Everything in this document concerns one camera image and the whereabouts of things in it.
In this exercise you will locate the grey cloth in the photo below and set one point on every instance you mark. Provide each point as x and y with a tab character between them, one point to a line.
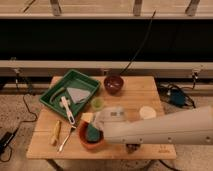
78	95

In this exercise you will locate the green plastic tray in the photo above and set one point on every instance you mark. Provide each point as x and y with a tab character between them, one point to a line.
76	87

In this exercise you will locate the yellow banana toy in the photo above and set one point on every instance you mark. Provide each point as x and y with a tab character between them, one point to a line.
56	132

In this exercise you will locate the green sponge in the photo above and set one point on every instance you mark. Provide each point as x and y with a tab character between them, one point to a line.
93	135

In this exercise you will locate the terracotta bowl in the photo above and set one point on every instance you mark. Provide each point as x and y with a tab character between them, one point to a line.
82	136

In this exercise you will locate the green plastic cup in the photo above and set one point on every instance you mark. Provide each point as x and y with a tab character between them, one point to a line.
97	104

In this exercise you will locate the dark red bowl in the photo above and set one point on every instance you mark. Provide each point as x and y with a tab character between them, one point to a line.
113	84

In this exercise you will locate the white dish brush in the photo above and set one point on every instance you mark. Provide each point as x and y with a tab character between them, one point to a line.
68	111

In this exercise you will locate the black power adapter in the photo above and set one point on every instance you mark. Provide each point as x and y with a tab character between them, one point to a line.
5	140

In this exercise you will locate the wooden table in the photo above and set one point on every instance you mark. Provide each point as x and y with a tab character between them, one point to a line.
137	91

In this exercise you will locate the blue device with cables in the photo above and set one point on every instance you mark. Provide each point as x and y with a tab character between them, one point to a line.
176	96

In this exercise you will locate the green curved vegetable toy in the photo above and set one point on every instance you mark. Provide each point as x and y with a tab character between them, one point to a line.
60	90

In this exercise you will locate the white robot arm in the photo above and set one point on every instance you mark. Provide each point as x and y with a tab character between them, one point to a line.
193	127

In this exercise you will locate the brown pine cone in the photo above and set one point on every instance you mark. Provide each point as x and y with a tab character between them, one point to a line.
131	148

